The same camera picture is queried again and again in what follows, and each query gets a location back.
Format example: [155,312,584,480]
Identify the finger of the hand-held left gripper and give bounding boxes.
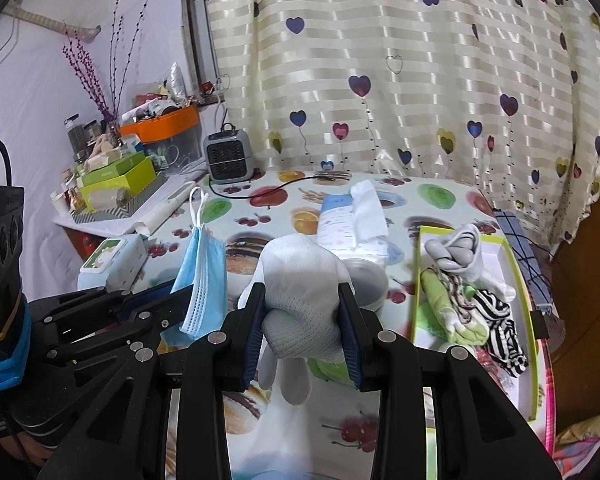
[34,304,187,362]
[32,281,189,327]

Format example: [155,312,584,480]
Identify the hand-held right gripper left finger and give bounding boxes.
[37,282,267,480]

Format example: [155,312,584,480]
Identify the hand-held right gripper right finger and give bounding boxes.
[337,283,563,480]

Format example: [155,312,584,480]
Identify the blue face mask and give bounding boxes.
[180,187,227,337]

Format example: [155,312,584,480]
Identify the white cotton glove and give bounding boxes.
[237,232,351,406]

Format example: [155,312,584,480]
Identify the green rabbit print towel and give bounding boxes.
[420,270,493,346]

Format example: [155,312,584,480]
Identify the brown striped cloth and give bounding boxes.
[430,267,481,326]

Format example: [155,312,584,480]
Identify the red snack packet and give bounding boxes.
[472,345,511,391]

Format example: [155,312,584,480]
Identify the grey white glove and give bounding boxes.
[424,232,476,278]

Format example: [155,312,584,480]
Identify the lime green shallow box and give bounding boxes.
[409,225,543,421]

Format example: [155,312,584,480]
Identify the green tape roll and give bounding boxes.
[307,345,353,386]

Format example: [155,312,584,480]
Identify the wet wipes pack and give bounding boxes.
[76,235,148,291]

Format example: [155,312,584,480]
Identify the clear plastic jar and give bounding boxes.
[345,257,388,313]

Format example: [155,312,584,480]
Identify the zigzag patterned tray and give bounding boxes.
[72,170,173,224]

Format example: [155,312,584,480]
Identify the rolled white printed sheet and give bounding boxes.
[132,180,208,236]

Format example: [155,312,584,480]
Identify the lime green cardboard box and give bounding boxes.
[77,160,158,213]

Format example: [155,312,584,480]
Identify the blue white tissue pack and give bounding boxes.
[316,180,406,271]

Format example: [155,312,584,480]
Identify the small grey space heater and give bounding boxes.
[202,127,255,185]

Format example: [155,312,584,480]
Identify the fruit printed tablecloth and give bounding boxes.
[77,170,556,480]

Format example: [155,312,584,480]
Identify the clear bin with orange lid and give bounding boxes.
[119,105,203,171]

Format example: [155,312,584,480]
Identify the pile of assorted toiletries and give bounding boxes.
[120,62,201,123]

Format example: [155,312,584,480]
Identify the dark plaid long box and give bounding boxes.
[494,212,553,311]

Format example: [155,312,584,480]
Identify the purple decorative branches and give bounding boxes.
[62,0,148,126]

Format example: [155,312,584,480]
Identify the wooden wardrobe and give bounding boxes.
[545,180,600,441]

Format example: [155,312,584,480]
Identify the colourful printed cloth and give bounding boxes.
[552,420,600,477]

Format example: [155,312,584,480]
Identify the cream striped heart curtain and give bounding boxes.
[202,0,600,241]

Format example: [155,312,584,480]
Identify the black heater cable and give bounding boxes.
[207,172,341,201]

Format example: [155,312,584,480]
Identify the white wall rack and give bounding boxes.
[2,0,101,41]

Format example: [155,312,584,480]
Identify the window frame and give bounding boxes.
[180,0,221,96]

